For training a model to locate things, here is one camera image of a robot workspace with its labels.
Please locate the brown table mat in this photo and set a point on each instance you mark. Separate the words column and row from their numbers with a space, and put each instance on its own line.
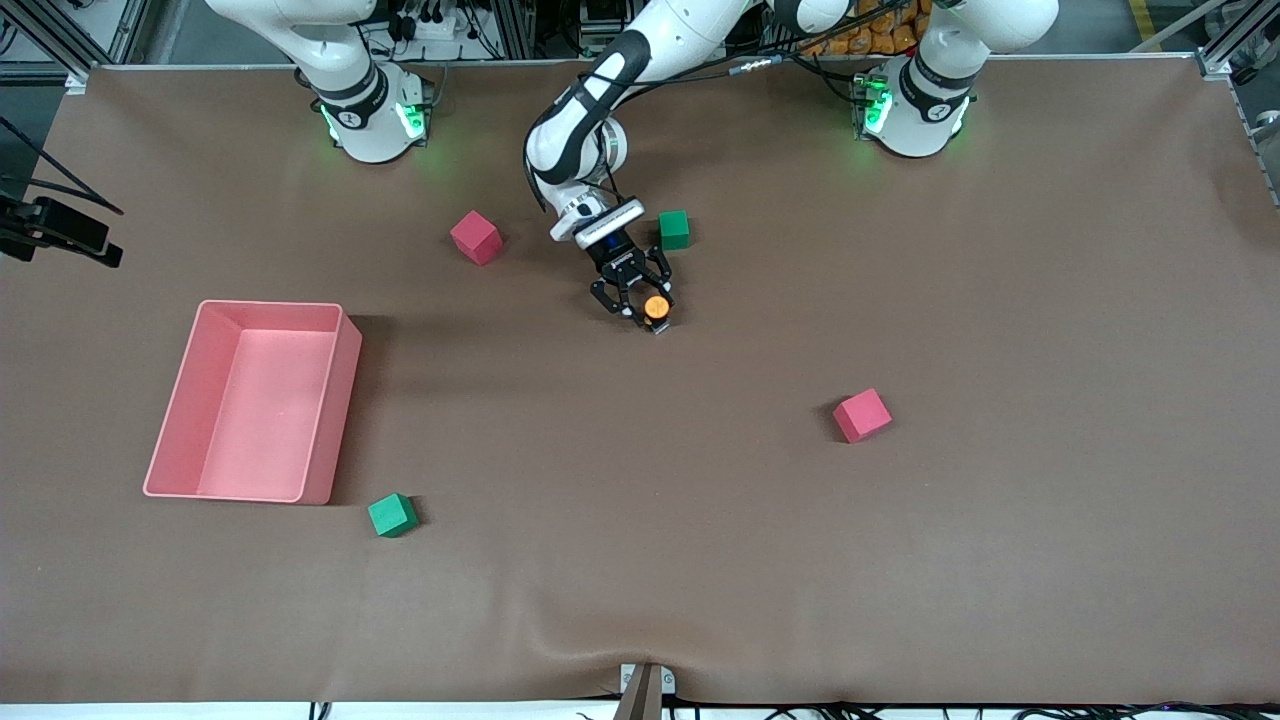
column 640, row 560

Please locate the white power strip with plugs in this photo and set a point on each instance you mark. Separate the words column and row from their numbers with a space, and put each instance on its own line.
column 440, row 25

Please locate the pink plastic bin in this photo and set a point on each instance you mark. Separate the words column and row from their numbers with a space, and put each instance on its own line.
column 250, row 430

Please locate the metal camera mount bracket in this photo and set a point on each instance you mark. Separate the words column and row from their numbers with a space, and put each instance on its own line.
column 645, row 690

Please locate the aluminium frame corner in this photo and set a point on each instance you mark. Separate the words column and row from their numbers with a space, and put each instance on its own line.
column 78, row 82
column 1215, row 65

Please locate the pink foam cube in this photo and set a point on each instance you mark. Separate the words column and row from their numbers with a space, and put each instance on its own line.
column 476, row 237
column 862, row 415

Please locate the aluminium frame post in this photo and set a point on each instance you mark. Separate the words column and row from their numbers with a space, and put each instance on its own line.
column 515, row 30

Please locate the orange capped black push button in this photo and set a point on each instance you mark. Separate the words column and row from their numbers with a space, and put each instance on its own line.
column 657, row 307

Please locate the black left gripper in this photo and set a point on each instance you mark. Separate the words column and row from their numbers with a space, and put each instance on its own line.
column 622, row 267

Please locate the green foam cube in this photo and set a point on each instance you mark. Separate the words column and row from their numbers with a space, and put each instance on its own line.
column 392, row 515
column 676, row 228

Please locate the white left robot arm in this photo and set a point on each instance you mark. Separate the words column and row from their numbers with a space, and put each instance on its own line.
column 925, row 120

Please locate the orange packaged items heap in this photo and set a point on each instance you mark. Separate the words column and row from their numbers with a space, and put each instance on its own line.
column 885, row 40

